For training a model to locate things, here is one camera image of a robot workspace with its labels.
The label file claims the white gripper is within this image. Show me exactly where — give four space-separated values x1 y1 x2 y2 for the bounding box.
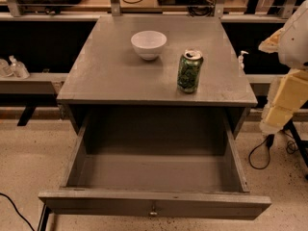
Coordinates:
258 29 308 135

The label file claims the green soda can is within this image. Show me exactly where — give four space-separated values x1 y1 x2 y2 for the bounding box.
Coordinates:
177 49 204 93

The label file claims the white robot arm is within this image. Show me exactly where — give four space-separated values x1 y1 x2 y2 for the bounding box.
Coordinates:
258 0 308 134

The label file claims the open grey top drawer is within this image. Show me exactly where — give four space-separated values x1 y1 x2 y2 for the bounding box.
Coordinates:
38 106 271 219

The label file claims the metal drawer knob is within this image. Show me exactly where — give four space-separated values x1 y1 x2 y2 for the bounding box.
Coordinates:
148 205 158 218

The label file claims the black stand leg right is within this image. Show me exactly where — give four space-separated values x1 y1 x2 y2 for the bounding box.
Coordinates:
285 120 308 167

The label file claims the white pump dispenser bottle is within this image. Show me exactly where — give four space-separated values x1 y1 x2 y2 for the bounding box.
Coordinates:
238 50 249 69

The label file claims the white ceramic bowl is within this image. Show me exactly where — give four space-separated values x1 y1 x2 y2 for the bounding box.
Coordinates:
131 31 167 61

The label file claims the grey wooden cabinet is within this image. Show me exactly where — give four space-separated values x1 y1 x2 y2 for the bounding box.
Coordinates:
56 14 259 140

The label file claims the clear plastic bottle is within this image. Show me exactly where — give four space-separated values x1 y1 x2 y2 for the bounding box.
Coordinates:
9 55 30 79

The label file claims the black cable on floor right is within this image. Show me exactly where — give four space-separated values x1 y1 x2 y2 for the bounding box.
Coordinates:
248 125 299 170

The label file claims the black cable on floor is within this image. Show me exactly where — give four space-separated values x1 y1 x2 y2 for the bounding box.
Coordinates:
0 192 36 231
248 125 299 170

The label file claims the black cable on floor left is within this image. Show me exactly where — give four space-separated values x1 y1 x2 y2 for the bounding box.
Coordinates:
0 192 36 231

